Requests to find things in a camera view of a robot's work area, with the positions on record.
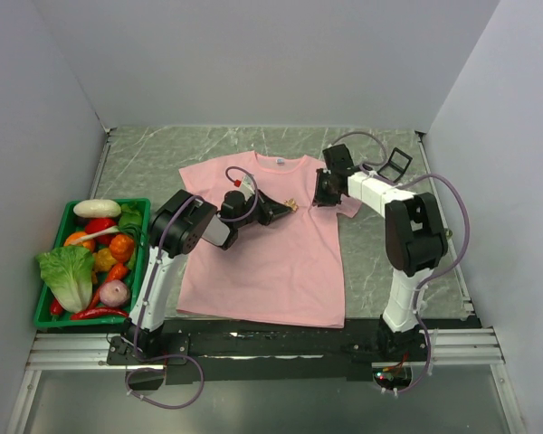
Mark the orange fruit toy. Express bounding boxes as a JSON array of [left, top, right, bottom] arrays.
[[63, 231, 96, 252]]

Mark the green lettuce toy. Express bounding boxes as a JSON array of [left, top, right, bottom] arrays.
[[36, 245, 94, 314]]

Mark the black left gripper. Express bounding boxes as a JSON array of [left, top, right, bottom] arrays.
[[235, 189, 292, 229]]

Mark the white radish toy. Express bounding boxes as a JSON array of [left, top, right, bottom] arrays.
[[73, 199, 121, 219]]

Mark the pink t-shirt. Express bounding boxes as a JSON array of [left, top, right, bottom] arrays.
[[176, 151, 361, 328]]

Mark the orange carrot toy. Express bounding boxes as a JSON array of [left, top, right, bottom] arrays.
[[91, 233, 136, 283]]

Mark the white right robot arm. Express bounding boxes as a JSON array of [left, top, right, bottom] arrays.
[[313, 145, 448, 361]]

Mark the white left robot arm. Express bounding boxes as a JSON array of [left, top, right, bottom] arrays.
[[121, 190, 293, 363]]

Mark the yellow pepper toy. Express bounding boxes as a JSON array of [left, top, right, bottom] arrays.
[[93, 248, 118, 273]]

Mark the aluminium table edge rail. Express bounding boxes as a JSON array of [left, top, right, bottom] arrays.
[[89, 127, 117, 199]]

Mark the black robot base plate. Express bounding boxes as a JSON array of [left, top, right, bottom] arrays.
[[107, 319, 428, 385]]

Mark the red chili pepper toy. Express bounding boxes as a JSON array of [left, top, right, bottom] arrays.
[[50, 299, 129, 321]]

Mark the red tomato toy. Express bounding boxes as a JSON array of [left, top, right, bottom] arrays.
[[84, 218, 117, 246]]

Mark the green plastic crate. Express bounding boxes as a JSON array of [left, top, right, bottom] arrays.
[[34, 198, 151, 329]]

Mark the red maple leaf brooch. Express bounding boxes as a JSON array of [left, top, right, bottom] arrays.
[[284, 198, 299, 212]]

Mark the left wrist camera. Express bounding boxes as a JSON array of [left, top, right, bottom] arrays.
[[233, 175, 256, 197]]

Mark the purple onion toy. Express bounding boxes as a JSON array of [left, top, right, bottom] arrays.
[[99, 279, 131, 307]]

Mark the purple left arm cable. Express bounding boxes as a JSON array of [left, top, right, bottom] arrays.
[[125, 166, 259, 411]]

